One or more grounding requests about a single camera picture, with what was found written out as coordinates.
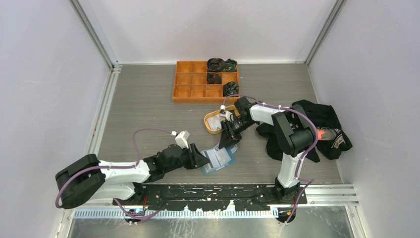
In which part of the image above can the blue leather card holder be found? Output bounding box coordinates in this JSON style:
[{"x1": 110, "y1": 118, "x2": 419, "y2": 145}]
[{"x1": 201, "y1": 144, "x2": 238, "y2": 175}]

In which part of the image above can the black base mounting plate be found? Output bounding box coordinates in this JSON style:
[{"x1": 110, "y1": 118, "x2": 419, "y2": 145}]
[{"x1": 118, "y1": 184, "x2": 307, "y2": 212}]

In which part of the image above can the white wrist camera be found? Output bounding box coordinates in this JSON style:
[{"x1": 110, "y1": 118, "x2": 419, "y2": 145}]
[
  {"x1": 219, "y1": 105, "x2": 234, "y2": 121},
  {"x1": 171, "y1": 130, "x2": 190, "y2": 148}
]

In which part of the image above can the dark rolled sock middle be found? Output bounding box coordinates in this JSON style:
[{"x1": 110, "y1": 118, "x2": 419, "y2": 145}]
[{"x1": 206, "y1": 73, "x2": 222, "y2": 84}]

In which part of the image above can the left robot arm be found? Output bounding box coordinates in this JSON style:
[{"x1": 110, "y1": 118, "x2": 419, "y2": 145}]
[{"x1": 55, "y1": 143, "x2": 210, "y2": 209}]

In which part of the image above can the dark rolled sock top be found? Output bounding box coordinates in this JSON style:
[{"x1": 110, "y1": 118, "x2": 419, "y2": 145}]
[{"x1": 206, "y1": 58, "x2": 225, "y2": 72}]

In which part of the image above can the oval wooden tray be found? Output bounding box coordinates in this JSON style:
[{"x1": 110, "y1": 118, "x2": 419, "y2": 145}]
[{"x1": 204, "y1": 105, "x2": 240, "y2": 134}]

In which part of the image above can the black garment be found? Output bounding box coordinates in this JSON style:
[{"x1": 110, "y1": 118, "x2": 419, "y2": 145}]
[{"x1": 256, "y1": 99, "x2": 353, "y2": 162}]

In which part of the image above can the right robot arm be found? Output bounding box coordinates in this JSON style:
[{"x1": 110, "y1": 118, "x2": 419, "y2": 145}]
[{"x1": 219, "y1": 97, "x2": 318, "y2": 204}]

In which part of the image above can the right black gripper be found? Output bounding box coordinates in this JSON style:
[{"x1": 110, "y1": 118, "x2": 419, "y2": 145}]
[{"x1": 218, "y1": 117, "x2": 256, "y2": 150}]

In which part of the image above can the grey card in tray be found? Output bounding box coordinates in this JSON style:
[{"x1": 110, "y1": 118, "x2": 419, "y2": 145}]
[{"x1": 207, "y1": 115, "x2": 222, "y2": 131}]

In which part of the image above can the green rolled sock top right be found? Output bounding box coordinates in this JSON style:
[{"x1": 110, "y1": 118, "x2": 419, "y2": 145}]
[{"x1": 223, "y1": 59, "x2": 237, "y2": 72}]

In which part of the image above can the orange compartment organizer tray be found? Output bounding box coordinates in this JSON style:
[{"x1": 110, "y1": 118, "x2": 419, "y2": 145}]
[{"x1": 172, "y1": 60, "x2": 241, "y2": 104}]

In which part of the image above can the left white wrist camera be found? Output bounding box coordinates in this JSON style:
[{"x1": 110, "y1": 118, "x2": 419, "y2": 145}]
[{"x1": 171, "y1": 130, "x2": 190, "y2": 148}]

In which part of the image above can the aluminium frame rail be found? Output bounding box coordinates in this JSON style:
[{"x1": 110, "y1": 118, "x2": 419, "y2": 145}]
[{"x1": 60, "y1": 183, "x2": 360, "y2": 220}]

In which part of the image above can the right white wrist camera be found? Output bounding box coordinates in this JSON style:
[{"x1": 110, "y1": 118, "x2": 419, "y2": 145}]
[{"x1": 219, "y1": 105, "x2": 234, "y2": 121}]

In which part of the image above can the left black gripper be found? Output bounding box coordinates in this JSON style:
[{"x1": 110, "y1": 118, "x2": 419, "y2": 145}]
[{"x1": 164, "y1": 143, "x2": 210, "y2": 173}]

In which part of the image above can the dark rolled sock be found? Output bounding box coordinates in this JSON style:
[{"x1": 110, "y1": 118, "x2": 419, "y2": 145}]
[
  {"x1": 206, "y1": 73, "x2": 222, "y2": 84},
  {"x1": 206, "y1": 58, "x2": 225, "y2": 72}
]

